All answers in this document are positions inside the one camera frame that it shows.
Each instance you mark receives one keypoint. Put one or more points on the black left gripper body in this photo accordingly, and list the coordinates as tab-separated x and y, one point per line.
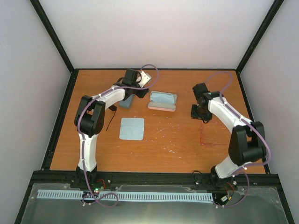
139	94

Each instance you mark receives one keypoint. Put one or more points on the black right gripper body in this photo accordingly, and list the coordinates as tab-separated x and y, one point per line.
201	113

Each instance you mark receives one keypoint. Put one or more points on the light blue cleaning cloth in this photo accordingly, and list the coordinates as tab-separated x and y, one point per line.
162	98
132	129

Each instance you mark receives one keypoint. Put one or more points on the blue grey glasses case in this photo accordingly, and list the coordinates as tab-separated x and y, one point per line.
126	103

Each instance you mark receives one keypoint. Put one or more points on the pink glasses case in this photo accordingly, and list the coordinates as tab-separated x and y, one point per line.
161	106

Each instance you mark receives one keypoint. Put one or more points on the black sunglasses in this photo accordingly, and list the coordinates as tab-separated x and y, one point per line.
113	108

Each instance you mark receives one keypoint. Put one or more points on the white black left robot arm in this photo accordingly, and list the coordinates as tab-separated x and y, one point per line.
90	116

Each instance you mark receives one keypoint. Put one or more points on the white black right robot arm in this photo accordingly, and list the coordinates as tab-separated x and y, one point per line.
247	142

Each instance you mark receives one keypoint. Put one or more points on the black aluminium frame rail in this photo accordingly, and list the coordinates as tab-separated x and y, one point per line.
112	180

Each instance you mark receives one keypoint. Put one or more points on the light blue slotted cable duct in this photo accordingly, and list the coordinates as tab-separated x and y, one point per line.
129	196

